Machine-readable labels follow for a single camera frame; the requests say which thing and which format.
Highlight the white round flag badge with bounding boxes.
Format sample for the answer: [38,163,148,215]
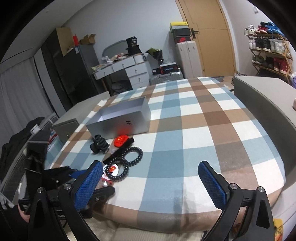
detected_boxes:
[102,164,119,181]

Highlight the red round badge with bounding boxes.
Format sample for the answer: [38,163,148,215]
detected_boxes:
[114,135,129,148]

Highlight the black claw hair clip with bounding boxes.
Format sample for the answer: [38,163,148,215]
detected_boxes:
[90,135,109,154]

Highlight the grey bedside cabinet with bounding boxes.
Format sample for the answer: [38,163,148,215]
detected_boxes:
[53,91,110,144]

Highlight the plaid bed blanket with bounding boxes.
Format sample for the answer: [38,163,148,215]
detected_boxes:
[43,76,287,232]

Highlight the black long hair clip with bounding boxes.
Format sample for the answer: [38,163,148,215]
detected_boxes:
[103,138,134,165]

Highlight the silver open cardboard box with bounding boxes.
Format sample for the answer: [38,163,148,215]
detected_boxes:
[86,97,151,139]

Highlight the white curtain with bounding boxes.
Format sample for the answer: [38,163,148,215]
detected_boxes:
[0,58,53,145]

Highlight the grey bed headboard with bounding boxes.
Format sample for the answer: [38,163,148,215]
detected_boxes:
[234,76,295,189]

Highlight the silver suitcase lying flat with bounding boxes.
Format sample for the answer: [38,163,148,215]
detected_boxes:
[149,71,184,85]

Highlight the beige upright suitcase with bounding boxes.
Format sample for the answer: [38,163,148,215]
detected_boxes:
[176,41,203,79]

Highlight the black red box on suitcase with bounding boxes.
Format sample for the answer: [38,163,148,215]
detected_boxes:
[159,62,179,75]

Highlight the white desk with drawers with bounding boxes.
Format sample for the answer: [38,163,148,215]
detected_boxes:
[93,54,152,89]

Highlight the wooden shoe rack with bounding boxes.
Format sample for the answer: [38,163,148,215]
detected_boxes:
[243,22,293,85]

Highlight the stacked shoe boxes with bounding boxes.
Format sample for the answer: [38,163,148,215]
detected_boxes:
[170,22,191,44]

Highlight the wooden door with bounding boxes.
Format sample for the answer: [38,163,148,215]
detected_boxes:
[177,0,236,77]

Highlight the black spiral hair tie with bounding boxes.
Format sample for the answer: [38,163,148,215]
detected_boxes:
[105,157,129,182]

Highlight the black bead bracelet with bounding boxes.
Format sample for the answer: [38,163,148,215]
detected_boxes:
[121,146,144,167]

